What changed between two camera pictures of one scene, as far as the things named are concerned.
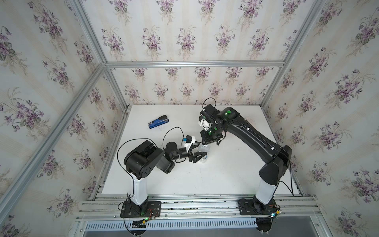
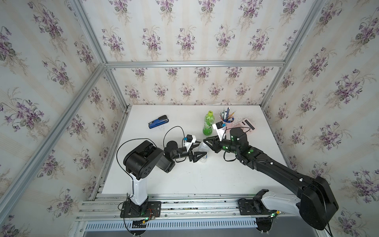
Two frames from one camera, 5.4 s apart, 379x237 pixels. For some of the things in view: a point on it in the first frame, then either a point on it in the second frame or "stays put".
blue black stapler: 162,120 stays put
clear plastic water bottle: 204,148 stays put
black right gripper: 205,139 -> 216,142
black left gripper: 194,157 stays put
